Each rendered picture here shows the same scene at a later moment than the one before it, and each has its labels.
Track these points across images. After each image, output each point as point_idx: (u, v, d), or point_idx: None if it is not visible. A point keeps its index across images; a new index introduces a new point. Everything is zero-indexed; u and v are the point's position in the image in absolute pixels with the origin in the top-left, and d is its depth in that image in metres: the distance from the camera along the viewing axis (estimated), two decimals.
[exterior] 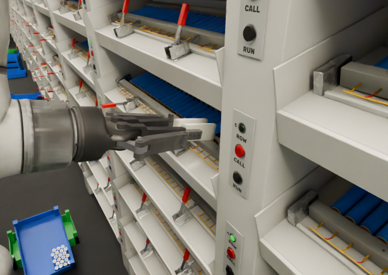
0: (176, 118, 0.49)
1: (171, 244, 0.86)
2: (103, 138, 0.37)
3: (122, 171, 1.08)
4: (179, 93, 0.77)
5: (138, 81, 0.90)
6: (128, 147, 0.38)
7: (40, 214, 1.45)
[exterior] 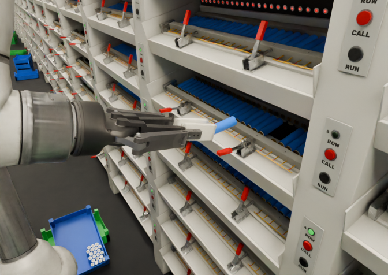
0: (176, 118, 0.49)
1: (218, 240, 0.91)
2: (101, 133, 0.37)
3: (162, 171, 1.14)
4: (231, 99, 0.83)
5: (185, 86, 0.95)
6: (127, 142, 0.38)
7: (73, 213, 1.50)
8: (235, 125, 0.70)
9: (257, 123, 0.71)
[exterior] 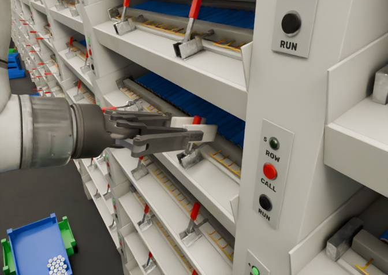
0: None
1: (176, 261, 0.78)
2: None
3: (123, 178, 1.01)
4: (191, 93, 0.71)
5: (144, 80, 0.83)
6: None
7: (36, 222, 1.37)
8: None
9: (215, 122, 0.59)
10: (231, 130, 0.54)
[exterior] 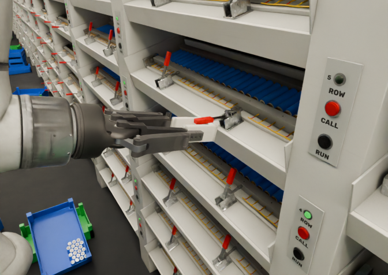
0: None
1: (204, 233, 0.80)
2: None
3: (145, 158, 1.03)
4: (222, 67, 0.72)
5: (172, 58, 0.85)
6: None
7: (53, 207, 1.39)
8: (226, 91, 0.60)
9: (251, 89, 0.60)
10: (269, 95, 0.56)
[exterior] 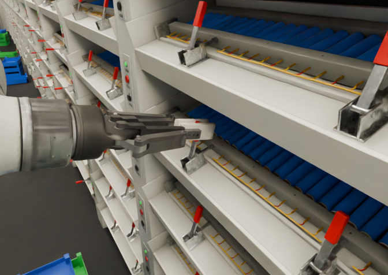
0: None
1: None
2: None
3: (160, 229, 0.82)
4: None
5: (200, 115, 0.64)
6: None
7: (47, 264, 1.18)
8: (300, 203, 0.39)
9: (337, 200, 0.39)
10: (377, 224, 0.35)
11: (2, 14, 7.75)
